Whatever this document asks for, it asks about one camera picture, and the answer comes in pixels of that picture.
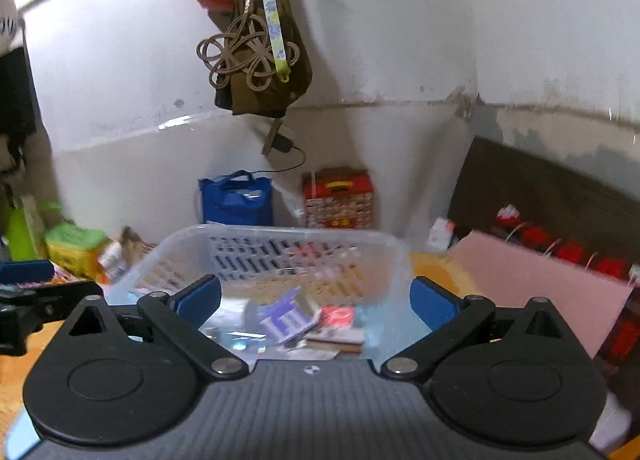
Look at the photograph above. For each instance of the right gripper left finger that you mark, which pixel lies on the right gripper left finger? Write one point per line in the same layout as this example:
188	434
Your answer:
175	321

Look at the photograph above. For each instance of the black charger with cable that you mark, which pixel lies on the black charger with cable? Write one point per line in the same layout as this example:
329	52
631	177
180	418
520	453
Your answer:
284	145

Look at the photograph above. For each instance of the clear plastic basket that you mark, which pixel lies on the clear plastic basket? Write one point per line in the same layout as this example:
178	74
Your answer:
256	266

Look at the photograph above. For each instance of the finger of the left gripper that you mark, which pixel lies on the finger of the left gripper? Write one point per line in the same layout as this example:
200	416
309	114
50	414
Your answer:
26	272
26	311

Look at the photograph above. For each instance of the purple small carton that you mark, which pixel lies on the purple small carton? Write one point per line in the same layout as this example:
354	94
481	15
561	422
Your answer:
289	317

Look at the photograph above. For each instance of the brown hanging bag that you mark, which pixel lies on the brown hanging bag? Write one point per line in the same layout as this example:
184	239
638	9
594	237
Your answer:
259	65

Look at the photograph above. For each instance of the red cigarette box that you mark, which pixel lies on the red cigarette box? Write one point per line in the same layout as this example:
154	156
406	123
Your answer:
337	317

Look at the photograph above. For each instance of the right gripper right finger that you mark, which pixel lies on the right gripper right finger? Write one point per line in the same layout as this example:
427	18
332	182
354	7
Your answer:
454	322

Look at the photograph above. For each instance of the blue tote bag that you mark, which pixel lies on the blue tote bag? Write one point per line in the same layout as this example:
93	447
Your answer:
239	198

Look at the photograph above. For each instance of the red gift box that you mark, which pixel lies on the red gift box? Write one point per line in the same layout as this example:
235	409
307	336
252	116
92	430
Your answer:
340	197

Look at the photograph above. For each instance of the green paper bag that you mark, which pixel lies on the green paper bag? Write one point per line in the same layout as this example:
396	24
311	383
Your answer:
25	228

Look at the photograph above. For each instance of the small orange labelled tube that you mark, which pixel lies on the small orange labelled tube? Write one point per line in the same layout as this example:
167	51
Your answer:
348	341

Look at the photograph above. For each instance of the dark wooden headboard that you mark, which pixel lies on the dark wooden headboard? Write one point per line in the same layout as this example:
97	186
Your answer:
568	204

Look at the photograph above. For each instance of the white black hanging jacket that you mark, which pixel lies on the white black hanging jacket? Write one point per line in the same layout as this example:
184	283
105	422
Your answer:
19	106

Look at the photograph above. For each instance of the red patterned bedding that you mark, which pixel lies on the red patterned bedding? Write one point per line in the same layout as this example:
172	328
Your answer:
513	228

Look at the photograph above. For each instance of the green yellow tin box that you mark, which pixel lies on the green yellow tin box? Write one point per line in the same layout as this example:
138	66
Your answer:
76	249

